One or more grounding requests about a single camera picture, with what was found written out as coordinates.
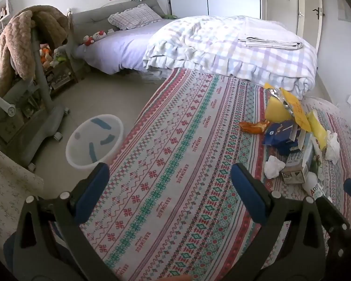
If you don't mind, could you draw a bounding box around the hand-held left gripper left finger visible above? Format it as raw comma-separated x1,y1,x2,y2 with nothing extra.
13,162,120,281

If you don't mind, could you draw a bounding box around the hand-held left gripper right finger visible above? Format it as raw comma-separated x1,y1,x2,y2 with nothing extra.
230,163,328,281

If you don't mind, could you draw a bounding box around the white plastic bin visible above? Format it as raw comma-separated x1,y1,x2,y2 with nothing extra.
65,114,124,170

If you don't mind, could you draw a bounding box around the blue snack packet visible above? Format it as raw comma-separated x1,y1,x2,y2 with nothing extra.
263,119,302,155

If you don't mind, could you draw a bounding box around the crumpled white tissue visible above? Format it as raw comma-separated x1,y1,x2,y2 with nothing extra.
325,130,340,164
264,155,286,179

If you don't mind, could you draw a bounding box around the white plastic bottle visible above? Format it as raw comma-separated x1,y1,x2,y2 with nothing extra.
302,171,325,200

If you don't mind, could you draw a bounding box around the small printed packet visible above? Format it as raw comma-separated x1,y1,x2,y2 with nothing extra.
311,140,325,180

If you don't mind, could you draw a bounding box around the white drink carton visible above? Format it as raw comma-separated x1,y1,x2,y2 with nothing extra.
281,133,315,184

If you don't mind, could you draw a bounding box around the orange wrapper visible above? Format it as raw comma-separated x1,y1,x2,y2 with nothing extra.
239,120,271,135

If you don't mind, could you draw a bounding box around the yellow plastic bag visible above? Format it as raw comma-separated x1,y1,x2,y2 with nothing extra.
307,109,328,151

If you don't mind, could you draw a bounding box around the patterned striped blanket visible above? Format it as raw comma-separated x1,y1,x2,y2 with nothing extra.
48,68,351,281

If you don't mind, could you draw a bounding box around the floral cloth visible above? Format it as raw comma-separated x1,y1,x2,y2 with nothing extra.
0,142,44,258

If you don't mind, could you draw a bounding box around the yellow foil snack packet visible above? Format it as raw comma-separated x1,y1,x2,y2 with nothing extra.
263,82,312,132

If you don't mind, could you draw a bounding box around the grey wheeled chair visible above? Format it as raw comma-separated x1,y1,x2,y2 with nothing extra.
0,23,69,172

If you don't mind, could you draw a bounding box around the dark nightstand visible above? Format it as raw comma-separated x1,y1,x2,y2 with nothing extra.
42,61,78,96

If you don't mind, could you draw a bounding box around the pile of plush toys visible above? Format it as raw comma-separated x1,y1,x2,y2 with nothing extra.
39,43,68,68

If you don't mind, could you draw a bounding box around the bed with lilac sheet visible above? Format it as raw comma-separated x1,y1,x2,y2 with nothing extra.
73,18,176,75

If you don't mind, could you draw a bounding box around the checked quilt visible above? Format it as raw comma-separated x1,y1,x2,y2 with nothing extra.
143,15,318,100

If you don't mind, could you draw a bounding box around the red white cat plush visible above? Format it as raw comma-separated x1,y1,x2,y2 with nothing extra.
83,31,106,47

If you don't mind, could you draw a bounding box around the brown fleece blanket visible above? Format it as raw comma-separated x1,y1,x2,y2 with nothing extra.
0,5,69,94

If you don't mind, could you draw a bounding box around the grey headboard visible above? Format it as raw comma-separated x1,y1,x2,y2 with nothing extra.
69,0,172,36

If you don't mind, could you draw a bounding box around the checked pillow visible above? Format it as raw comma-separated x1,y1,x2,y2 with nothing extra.
108,4,163,30

